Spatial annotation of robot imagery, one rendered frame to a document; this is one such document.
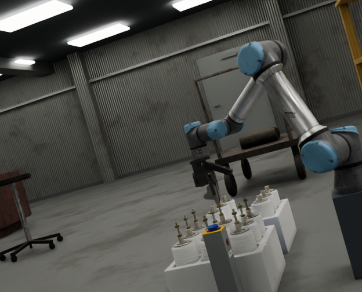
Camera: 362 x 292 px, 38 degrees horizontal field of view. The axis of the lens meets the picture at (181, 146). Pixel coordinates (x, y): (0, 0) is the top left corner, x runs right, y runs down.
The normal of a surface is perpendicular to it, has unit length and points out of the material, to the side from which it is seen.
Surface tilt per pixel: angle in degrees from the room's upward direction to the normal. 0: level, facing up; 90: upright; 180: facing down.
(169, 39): 90
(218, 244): 90
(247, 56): 83
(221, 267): 90
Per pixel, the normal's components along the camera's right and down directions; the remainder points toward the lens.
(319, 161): -0.62, 0.33
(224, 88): -0.24, 0.10
